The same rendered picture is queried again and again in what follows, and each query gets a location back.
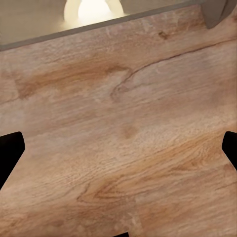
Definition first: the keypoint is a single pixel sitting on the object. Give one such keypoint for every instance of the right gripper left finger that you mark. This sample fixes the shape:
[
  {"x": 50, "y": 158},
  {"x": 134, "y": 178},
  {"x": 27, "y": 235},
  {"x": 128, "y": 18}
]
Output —
[{"x": 12, "y": 147}]

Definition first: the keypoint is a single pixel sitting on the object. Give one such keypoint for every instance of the coffee table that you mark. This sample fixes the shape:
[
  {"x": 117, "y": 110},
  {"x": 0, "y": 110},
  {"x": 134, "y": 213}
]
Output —
[{"x": 25, "y": 22}]

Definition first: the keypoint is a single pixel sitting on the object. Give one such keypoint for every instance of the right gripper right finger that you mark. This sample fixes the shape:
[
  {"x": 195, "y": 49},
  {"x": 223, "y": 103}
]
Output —
[{"x": 229, "y": 146}]

